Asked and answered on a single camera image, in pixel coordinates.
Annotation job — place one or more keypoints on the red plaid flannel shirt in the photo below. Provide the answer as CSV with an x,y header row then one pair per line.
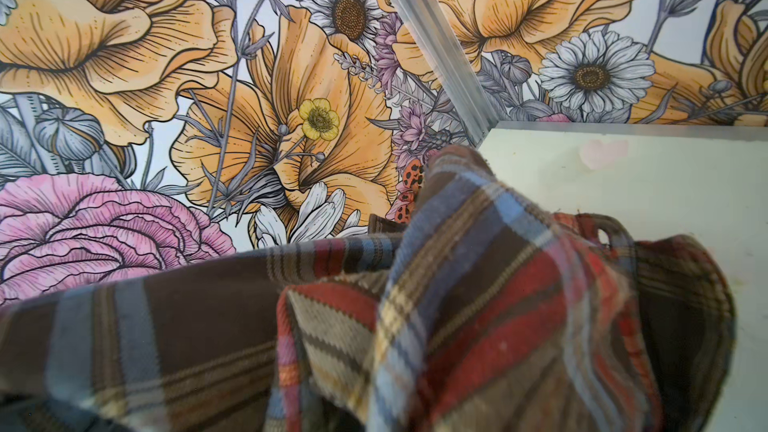
x,y
483,313

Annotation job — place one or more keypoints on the left aluminium corner post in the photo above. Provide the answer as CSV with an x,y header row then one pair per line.
x,y
441,49

